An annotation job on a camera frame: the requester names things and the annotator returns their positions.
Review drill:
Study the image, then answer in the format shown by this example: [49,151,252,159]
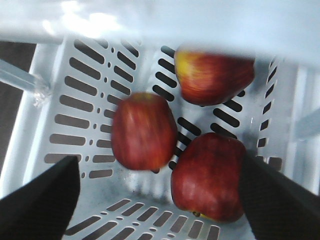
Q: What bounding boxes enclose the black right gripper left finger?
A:
[0,155,81,240]

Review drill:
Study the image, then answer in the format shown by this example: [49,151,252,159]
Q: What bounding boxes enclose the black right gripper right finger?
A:
[238,154,320,240]

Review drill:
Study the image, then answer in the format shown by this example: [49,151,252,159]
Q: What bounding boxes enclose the dark red apple lowest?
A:
[111,92,178,171]

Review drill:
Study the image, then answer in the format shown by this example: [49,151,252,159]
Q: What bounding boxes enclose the red yellow apple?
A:
[174,49,255,106]

